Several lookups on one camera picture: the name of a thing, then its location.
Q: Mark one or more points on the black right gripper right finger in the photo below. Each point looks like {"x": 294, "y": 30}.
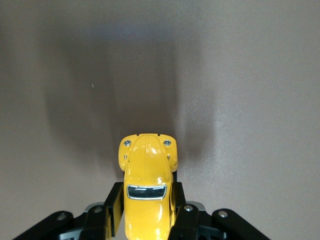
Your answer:
{"x": 185, "y": 222}

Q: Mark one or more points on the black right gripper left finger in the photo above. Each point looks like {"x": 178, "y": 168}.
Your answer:
{"x": 113, "y": 210}

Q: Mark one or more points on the yellow beetle toy car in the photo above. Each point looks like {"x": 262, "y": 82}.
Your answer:
{"x": 147, "y": 165}

